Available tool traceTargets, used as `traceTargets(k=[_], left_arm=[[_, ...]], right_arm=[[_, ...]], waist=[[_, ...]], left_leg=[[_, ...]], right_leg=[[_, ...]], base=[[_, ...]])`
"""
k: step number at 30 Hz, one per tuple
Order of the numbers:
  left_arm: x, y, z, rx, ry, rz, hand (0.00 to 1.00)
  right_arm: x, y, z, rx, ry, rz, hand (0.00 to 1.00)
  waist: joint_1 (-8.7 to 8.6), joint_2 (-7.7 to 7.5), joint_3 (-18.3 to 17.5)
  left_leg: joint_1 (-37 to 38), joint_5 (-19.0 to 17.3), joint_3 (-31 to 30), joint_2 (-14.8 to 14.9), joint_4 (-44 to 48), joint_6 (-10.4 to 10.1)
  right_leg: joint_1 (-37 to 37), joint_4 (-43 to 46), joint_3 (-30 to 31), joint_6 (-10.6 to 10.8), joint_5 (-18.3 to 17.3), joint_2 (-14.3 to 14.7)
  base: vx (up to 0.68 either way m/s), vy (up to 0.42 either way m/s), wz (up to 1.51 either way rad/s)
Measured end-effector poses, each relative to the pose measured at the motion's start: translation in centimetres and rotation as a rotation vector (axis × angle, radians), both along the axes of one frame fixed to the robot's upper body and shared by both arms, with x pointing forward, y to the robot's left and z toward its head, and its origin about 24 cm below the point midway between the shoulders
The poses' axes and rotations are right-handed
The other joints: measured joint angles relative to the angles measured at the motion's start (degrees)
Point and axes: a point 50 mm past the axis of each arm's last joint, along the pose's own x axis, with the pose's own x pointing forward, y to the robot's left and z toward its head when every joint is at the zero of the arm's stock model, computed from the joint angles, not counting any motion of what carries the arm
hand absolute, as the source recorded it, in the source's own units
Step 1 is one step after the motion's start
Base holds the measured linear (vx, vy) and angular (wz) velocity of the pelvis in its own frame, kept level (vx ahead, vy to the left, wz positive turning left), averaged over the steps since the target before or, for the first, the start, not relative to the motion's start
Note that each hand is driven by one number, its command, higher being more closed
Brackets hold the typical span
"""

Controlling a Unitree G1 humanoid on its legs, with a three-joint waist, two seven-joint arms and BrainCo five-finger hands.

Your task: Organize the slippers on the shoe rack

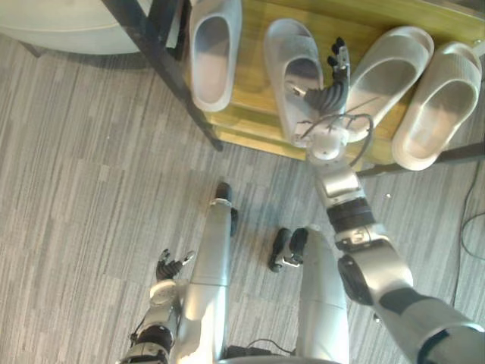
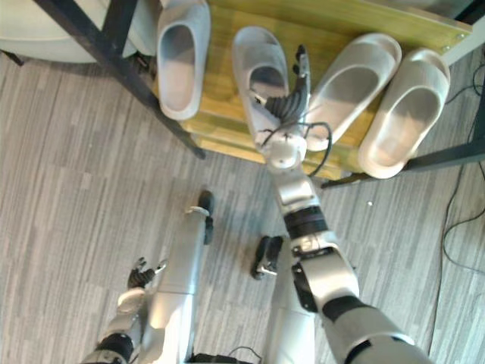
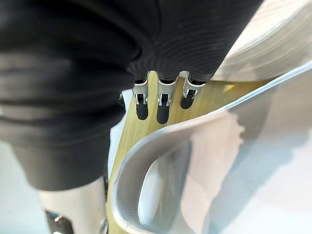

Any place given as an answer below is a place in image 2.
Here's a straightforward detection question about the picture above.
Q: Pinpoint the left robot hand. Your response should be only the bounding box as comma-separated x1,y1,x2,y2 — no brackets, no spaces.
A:
127,256,170,291

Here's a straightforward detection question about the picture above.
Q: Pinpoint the black floor cable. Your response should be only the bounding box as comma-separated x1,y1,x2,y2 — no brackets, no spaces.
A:
441,49,485,275

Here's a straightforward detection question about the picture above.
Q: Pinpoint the dark robot foot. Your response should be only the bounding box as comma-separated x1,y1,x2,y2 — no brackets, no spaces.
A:
197,190,215,246
251,235,284,281

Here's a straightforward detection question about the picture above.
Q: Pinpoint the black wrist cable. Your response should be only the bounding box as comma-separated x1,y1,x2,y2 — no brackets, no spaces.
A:
259,120,334,178

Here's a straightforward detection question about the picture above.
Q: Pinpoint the wooden shoe rack shelf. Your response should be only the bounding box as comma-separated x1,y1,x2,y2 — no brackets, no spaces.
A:
150,0,473,181

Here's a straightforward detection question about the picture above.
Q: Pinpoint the black metal rack frame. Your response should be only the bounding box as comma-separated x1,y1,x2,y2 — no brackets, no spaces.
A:
33,0,485,190

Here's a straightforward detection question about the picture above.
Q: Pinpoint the pale grey slipper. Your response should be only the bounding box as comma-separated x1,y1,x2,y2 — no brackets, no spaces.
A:
231,26,305,153
155,0,211,122

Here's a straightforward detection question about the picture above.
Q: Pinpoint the right dark robot foot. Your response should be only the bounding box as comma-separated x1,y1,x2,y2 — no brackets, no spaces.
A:
251,235,284,281

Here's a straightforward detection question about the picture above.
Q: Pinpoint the right silver robot leg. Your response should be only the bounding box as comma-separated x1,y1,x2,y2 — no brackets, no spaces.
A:
264,242,318,364

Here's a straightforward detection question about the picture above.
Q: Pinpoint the silver robot leg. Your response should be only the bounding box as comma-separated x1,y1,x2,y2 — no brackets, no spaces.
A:
264,242,318,364
140,206,213,364

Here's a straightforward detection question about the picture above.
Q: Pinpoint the left dark robot foot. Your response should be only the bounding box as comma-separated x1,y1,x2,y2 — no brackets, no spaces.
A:
197,190,215,246

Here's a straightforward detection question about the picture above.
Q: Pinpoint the black torso cable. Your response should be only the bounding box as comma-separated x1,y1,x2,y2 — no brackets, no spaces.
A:
189,345,263,364

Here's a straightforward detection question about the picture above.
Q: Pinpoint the beige slipper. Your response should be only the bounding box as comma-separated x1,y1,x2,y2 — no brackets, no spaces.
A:
304,33,403,152
357,48,452,180

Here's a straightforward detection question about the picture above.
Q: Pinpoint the left silver robot leg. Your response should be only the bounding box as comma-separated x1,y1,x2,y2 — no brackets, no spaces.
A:
140,206,213,364

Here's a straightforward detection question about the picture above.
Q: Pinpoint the white upholstered seat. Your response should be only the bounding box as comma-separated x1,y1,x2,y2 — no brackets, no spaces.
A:
0,0,156,66

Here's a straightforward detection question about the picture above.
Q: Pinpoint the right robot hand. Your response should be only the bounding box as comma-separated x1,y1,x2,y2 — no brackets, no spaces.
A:
250,44,312,126

